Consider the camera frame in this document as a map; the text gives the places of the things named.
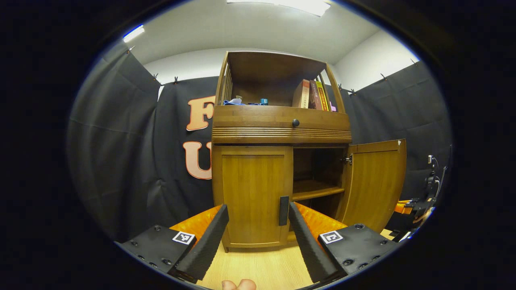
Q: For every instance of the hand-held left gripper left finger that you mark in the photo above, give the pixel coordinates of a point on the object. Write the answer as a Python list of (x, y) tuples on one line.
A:
[(209, 241)]

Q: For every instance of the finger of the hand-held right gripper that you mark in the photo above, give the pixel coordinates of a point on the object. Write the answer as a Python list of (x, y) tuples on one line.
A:
[(403, 208)]

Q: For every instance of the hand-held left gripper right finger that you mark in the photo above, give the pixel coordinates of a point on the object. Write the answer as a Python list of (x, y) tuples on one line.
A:
[(306, 241)]

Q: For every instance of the wooden cabinet door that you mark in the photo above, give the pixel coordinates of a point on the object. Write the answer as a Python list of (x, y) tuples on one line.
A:
[(375, 185), (250, 189)]

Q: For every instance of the wooden double-door shoe cabinet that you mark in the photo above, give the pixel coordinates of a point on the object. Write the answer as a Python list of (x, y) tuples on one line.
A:
[(262, 125)]

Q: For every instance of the wooden inner shelf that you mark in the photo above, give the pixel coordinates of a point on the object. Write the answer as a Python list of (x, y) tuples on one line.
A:
[(316, 190)]

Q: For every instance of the black backdrop cloth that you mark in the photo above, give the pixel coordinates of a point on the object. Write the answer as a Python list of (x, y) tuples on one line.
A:
[(121, 161)]

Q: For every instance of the yellow spine book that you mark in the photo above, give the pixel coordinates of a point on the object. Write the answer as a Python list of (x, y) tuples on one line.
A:
[(322, 96)]

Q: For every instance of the blue cloth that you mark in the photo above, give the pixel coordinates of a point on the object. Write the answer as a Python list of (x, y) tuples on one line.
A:
[(234, 103)]

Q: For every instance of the brown spine book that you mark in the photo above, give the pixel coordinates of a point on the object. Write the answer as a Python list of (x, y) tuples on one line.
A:
[(314, 95)]

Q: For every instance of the red and white book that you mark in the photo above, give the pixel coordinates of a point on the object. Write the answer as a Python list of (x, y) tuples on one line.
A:
[(301, 93)]

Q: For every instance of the ceiling light strip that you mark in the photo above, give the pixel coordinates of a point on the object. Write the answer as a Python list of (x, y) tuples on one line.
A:
[(134, 33)]

